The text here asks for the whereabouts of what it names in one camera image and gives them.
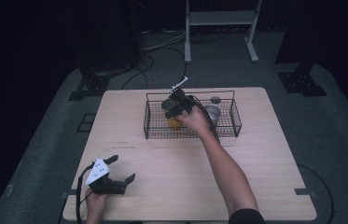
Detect white metal table frame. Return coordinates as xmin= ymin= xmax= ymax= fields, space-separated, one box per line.
xmin=184 ymin=0 xmax=263 ymax=63

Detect grey tape strip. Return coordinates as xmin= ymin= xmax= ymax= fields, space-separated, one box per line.
xmin=294 ymin=188 xmax=316 ymax=197
xmin=61 ymin=190 xmax=78 ymax=201

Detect stainless steel cup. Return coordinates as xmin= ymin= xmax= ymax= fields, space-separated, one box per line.
xmin=203 ymin=105 xmax=222 ymax=126

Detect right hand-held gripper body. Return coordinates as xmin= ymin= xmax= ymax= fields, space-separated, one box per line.
xmin=167 ymin=76 xmax=196 ymax=115

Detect yellow cup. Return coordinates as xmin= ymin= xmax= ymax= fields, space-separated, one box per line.
xmin=161 ymin=98 xmax=185 ymax=131

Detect person's right hand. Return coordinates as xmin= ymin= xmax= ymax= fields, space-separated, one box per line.
xmin=176 ymin=105 xmax=214 ymax=138

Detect black sleeve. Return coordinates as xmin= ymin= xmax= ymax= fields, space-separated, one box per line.
xmin=228 ymin=207 xmax=267 ymax=224

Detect right hand-held gripper cable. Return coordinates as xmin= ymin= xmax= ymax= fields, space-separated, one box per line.
xmin=187 ymin=93 xmax=220 ymax=143

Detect black wire basket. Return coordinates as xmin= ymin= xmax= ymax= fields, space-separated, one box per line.
xmin=143 ymin=90 xmax=243 ymax=140

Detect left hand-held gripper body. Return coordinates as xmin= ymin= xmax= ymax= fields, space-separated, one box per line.
xmin=84 ymin=157 xmax=128 ymax=196

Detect hand-held gripper cable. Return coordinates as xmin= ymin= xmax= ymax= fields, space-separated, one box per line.
xmin=187 ymin=93 xmax=220 ymax=143
xmin=75 ymin=163 xmax=95 ymax=224

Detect black metal stand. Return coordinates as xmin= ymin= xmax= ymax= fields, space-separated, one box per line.
xmin=276 ymin=60 xmax=328 ymax=98
xmin=67 ymin=60 xmax=138 ymax=102

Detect person's left hand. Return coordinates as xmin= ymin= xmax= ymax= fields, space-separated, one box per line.
xmin=84 ymin=187 xmax=109 ymax=224

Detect left hand-held gripper cable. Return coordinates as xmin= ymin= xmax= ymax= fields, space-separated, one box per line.
xmin=75 ymin=163 xmax=95 ymax=224

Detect black floor cable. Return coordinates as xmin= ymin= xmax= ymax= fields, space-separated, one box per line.
xmin=297 ymin=162 xmax=335 ymax=224

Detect black floor cables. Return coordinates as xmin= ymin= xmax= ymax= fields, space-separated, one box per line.
xmin=119 ymin=29 xmax=222 ymax=91

